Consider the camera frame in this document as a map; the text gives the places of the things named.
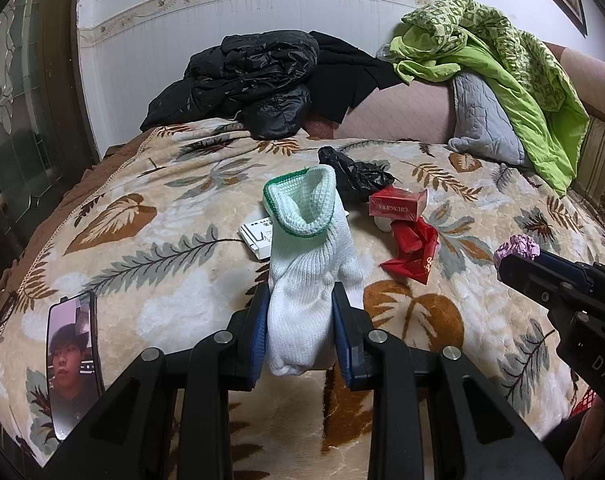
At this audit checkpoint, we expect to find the black plastic bag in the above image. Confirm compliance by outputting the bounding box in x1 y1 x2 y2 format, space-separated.
317 146 396 203

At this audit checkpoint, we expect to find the striped sofa cushion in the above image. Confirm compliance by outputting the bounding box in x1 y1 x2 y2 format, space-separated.
567 115 605 221

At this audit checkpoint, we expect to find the red plastic basket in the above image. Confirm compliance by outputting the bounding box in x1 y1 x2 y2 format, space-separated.
570 387 601 418

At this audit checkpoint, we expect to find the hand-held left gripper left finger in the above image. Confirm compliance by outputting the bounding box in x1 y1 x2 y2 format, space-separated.
42 282 273 480

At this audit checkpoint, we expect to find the red plastic wrapper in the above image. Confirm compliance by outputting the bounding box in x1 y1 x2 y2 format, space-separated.
380 217 439 285

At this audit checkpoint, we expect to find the black puffer jacket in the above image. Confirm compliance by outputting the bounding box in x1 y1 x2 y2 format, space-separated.
140 30 321 141

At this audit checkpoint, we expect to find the leaf print blanket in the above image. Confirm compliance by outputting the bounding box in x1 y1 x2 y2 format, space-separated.
0 117 605 480

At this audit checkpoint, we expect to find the white knit glove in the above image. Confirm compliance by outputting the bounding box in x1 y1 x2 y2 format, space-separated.
262 164 366 377

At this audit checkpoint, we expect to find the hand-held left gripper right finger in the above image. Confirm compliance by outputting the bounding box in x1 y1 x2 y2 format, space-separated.
331 282 566 480

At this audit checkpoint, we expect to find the wooden framed glass door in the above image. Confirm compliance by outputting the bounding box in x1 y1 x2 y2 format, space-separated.
0 0 98 241

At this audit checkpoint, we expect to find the green quilt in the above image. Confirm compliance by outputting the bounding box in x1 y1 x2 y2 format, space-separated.
389 0 591 198

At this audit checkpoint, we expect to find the black smartphone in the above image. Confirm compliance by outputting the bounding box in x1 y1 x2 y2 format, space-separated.
46 290 106 442

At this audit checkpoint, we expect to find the pink paper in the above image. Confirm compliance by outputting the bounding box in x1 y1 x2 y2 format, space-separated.
493 234 541 267

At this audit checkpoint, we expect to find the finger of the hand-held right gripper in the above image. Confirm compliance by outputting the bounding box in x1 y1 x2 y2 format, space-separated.
535 249 596 293
497 255 591 321

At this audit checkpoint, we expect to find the black cloth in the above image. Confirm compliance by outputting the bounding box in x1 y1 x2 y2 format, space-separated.
305 30 403 123

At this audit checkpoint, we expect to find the grey quilted pillow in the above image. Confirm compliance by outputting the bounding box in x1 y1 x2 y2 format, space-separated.
447 71 528 166

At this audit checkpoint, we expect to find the person's right forearm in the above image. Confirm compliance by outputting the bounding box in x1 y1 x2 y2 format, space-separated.
563 400 605 468

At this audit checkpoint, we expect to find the red cigarette box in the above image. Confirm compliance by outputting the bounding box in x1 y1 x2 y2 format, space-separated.
369 187 429 223

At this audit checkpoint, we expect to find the long white box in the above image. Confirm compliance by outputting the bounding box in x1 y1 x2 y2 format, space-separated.
238 217 273 261

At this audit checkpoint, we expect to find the brown sofa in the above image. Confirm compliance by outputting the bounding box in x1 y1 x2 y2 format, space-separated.
302 42 605 221

